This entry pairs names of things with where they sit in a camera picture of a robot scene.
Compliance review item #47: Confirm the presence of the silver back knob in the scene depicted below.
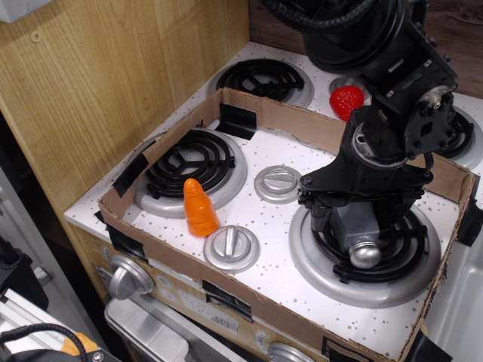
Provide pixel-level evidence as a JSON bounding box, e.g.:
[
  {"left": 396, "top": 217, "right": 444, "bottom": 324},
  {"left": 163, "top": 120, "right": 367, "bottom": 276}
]
[{"left": 328, "top": 77, "right": 371, "bottom": 100}]

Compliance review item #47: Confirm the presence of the back left black burner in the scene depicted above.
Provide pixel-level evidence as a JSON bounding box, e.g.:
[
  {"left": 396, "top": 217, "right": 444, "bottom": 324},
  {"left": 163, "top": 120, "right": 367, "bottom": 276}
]
[{"left": 207, "top": 59, "right": 315, "bottom": 108}]

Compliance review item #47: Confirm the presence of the black braided cable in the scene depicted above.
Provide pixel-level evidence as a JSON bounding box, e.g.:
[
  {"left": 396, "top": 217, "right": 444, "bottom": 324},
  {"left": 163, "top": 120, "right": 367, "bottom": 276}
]
[{"left": 0, "top": 322, "right": 88, "bottom": 362}]

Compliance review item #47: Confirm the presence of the front left black burner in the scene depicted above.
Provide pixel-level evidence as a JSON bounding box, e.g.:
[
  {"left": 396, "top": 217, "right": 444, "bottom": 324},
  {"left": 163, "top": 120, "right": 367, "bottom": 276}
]
[{"left": 134, "top": 128, "right": 248, "bottom": 219}]

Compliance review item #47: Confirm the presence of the brown cardboard tray wall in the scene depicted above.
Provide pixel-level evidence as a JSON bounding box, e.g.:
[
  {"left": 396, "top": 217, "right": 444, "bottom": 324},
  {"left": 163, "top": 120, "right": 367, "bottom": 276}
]
[{"left": 99, "top": 88, "right": 482, "bottom": 361}]

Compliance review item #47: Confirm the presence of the front right black burner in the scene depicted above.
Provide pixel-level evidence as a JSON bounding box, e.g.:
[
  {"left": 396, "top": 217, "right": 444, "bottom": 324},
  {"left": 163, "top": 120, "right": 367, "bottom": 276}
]
[{"left": 288, "top": 207, "right": 441, "bottom": 308}]

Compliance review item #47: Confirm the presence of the silver bottom oven knob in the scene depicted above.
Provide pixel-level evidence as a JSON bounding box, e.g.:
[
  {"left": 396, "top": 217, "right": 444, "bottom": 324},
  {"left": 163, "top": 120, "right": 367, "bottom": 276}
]
[{"left": 267, "top": 342, "right": 314, "bottom": 362}]

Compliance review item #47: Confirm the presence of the silver oven door handle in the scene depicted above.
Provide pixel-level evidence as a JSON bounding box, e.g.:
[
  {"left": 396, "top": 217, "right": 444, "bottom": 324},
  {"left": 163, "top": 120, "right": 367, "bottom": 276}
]
[{"left": 104, "top": 297, "right": 244, "bottom": 361}]

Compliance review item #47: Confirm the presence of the orange toy carrot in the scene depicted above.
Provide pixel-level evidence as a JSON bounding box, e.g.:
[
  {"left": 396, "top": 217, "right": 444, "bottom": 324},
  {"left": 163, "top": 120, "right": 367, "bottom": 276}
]
[{"left": 183, "top": 178, "right": 220, "bottom": 237}]

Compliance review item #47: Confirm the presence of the silver lower centre knob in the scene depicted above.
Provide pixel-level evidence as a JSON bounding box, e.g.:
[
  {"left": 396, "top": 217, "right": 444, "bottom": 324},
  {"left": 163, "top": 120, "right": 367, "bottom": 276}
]
[{"left": 203, "top": 225, "right": 260, "bottom": 274}]

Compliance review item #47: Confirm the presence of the silver front oven knob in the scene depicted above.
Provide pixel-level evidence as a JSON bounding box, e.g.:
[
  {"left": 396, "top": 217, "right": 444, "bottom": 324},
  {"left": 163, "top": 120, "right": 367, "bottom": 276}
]
[{"left": 109, "top": 254, "right": 155, "bottom": 300}]

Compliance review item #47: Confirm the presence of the orange object bottom left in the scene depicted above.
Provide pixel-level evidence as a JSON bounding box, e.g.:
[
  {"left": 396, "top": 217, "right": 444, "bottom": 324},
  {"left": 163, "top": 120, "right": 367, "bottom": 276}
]
[{"left": 60, "top": 333, "right": 99, "bottom": 356}]

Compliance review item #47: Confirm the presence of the silver oven knob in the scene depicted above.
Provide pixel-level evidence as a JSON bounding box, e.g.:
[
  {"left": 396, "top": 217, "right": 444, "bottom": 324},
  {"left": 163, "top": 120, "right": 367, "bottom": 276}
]
[
  {"left": 267, "top": 342, "right": 314, "bottom": 362},
  {"left": 109, "top": 254, "right": 155, "bottom": 300}
]

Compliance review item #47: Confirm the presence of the grey pepper shaker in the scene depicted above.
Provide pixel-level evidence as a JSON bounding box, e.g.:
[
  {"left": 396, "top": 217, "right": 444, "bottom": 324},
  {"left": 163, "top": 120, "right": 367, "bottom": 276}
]
[{"left": 330, "top": 202, "right": 382, "bottom": 270}]

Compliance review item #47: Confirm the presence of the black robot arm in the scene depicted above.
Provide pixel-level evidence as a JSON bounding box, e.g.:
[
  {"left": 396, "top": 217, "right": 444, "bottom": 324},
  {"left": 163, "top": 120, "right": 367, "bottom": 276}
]
[{"left": 265, "top": 1, "right": 457, "bottom": 232}]

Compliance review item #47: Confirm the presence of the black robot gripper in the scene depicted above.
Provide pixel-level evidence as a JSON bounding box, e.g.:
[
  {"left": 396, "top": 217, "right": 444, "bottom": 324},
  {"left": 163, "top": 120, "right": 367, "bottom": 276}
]
[{"left": 298, "top": 124, "right": 434, "bottom": 232}]

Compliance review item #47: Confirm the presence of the silver upper centre knob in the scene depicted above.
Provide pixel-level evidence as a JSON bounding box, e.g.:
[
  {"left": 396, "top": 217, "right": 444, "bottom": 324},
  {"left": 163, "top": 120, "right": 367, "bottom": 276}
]
[{"left": 254, "top": 165, "right": 301, "bottom": 204}]

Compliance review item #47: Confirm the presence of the red toy strawberry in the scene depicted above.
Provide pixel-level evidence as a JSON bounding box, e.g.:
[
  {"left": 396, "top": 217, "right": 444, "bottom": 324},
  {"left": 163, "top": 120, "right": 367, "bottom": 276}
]
[{"left": 329, "top": 85, "right": 365, "bottom": 122}]

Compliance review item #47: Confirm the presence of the back right black burner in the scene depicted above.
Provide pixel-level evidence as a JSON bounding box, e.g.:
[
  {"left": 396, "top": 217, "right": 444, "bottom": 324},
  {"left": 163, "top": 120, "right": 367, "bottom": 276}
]
[{"left": 436, "top": 107, "right": 482, "bottom": 169}]

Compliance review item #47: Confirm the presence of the black burner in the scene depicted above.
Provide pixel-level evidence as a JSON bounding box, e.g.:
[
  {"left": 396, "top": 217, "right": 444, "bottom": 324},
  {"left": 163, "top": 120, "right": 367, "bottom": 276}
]
[
  {"left": 134, "top": 128, "right": 248, "bottom": 219},
  {"left": 436, "top": 107, "right": 482, "bottom": 169},
  {"left": 207, "top": 59, "right": 315, "bottom": 108},
  {"left": 288, "top": 207, "right": 441, "bottom": 308}
]

